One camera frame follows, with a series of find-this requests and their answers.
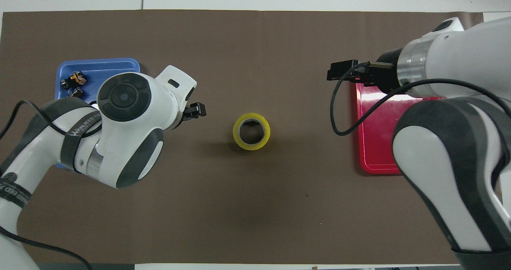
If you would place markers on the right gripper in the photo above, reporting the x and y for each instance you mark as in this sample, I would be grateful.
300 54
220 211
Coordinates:
387 73

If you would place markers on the yellow tape roll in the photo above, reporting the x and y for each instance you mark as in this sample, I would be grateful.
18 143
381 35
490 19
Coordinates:
236 136

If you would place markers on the blue plastic tray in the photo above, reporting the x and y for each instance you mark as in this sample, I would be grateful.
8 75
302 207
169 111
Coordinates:
107 68

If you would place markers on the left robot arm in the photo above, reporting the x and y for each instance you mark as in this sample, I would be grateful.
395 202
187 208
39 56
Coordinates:
131 142

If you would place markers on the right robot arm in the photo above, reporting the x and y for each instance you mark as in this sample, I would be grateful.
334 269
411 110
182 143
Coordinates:
459 166

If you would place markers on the red plastic tray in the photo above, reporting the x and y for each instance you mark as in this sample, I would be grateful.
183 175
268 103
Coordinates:
379 142

